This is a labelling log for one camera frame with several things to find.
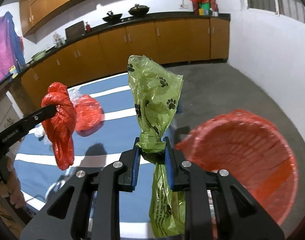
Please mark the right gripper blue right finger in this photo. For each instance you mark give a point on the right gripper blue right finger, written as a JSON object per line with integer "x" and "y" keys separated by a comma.
{"x": 168, "y": 163}

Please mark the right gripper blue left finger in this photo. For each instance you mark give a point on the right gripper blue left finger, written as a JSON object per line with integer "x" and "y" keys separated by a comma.
{"x": 135, "y": 164}

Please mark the clear thin plastic bag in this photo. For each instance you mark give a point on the clear thin plastic bag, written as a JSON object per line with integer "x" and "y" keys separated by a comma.
{"x": 40, "y": 133}

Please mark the small orange plastic bag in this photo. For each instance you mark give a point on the small orange plastic bag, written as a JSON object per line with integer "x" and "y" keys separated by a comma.
{"x": 60, "y": 127}

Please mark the large orange plastic bag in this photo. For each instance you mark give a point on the large orange plastic bag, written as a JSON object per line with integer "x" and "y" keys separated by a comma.
{"x": 89, "y": 115}

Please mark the green paw print bag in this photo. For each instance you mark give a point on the green paw print bag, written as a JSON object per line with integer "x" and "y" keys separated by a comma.
{"x": 156, "y": 92}

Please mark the clear bubble wrap bag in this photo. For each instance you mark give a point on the clear bubble wrap bag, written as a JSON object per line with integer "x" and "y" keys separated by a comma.
{"x": 74, "y": 94}

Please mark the red trash bin with liner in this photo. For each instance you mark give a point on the red trash bin with liner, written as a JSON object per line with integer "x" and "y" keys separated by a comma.
{"x": 252, "y": 149}

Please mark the brown lower kitchen cabinets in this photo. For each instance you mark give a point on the brown lower kitchen cabinets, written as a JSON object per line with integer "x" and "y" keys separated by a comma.
{"x": 107, "y": 53}

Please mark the brown kitchen cabinets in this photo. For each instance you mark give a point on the brown kitchen cabinets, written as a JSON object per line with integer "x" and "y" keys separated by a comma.
{"x": 36, "y": 13}
{"x": 107, "y": 53}

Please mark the brown upper kitchen cabinets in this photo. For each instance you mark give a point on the brown upper kitchen cabinets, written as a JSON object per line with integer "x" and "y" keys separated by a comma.
{"x": 36, "y": 13}

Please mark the person's left hand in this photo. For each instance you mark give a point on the person's left hand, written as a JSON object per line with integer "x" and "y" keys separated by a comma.
{"x": 12, "y": 188}

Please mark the white cabinet with flower sticker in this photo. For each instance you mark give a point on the white cabinet with flower sticker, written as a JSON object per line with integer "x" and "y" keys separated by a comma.
{"x": 8, "y": 115}

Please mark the purple blue hanging cloth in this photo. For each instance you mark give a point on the purple blue hanging cloth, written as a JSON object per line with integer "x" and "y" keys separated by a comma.
{"x": 12, "y": 60}

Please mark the green basin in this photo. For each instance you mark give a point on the green basin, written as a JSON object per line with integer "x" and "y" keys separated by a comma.
{"x": 38, "y": 55}

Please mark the clear bagged jars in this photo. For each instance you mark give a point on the clear bagged jars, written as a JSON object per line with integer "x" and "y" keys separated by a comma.
{"x": 58, "y": 40}

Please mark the dark wooden cutting board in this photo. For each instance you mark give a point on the dark wooden cutting board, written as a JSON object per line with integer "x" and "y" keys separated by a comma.
{"x": 75, "y": 31}

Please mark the red sauce bottle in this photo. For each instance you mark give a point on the red sauce bottle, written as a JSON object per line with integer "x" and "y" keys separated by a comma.
{"x": 87, "y": 27}

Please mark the black lidded wok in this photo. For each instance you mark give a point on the black lidded wok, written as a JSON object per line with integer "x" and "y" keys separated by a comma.
{"x": 139, "y": 11}

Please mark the orange bag with groceries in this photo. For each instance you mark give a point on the orange bag with groceries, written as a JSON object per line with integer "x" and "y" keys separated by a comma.
{"x": 205, "y": 7}

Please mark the black wok with handle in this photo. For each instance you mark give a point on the black wok with handle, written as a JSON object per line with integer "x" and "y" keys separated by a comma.
{"x": 112, "y": 18}

